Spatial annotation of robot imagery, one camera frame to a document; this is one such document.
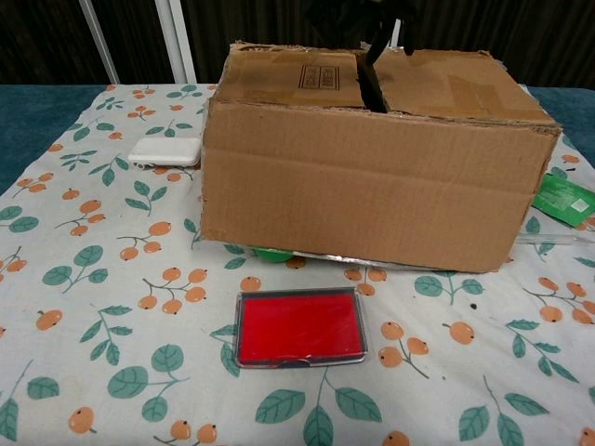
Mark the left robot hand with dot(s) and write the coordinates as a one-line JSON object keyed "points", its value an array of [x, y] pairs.
{"points": [[353, 18]]}

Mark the brown cardboard box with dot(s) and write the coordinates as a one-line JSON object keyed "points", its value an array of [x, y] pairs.
{"points": [[372, 186]]}

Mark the white rectangular case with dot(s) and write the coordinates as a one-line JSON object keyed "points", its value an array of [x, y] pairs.
{"points": [[162, 151]]}

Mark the green ball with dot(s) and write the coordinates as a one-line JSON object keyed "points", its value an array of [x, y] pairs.
{"points": [[274, 255]]}

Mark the green plastic packet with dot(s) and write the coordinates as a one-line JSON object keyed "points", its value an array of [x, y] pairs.
{"points": [[562, 200]]}

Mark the clear plastic tube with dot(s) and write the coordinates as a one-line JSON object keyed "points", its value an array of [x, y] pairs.
{"points": [[553, 238]]}

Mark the red ink pad case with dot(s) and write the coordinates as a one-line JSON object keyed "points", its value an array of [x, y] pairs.
{"points": [[300, 330]]}

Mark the floral tablecloth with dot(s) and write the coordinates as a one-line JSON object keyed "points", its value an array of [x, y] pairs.
{"points": [[116, 302]]}

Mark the white metal frame post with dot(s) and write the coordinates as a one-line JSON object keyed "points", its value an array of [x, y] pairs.
{"points": [[396, 32], [176, 42]]}

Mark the thin grey frame post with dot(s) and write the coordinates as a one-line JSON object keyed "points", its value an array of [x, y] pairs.
{"points": [[100, 42]]}

